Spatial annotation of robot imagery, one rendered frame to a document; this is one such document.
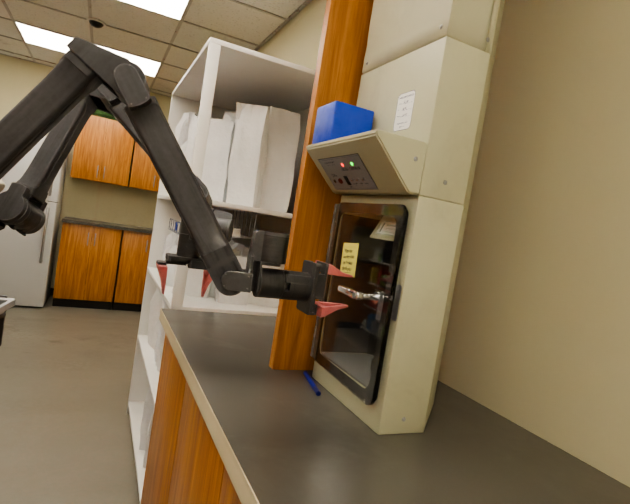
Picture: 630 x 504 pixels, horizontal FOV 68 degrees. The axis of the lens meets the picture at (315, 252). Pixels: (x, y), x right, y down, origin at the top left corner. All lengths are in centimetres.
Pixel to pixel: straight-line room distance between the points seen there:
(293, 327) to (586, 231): 72
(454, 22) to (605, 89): 42
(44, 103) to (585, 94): 112
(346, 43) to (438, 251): 62
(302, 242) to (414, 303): 39
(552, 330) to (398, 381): 42
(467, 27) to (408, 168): 30
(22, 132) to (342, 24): 78
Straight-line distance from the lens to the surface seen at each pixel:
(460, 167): 98
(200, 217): 86
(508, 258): 132
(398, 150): 89
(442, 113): 96
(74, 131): 141
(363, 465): 86
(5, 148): 92
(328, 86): 125
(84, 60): 91
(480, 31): 106
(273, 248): 87
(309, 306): 91
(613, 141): 121
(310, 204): 120
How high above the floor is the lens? 132
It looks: 3 degrees down
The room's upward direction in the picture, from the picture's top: 9 degrees clockwise
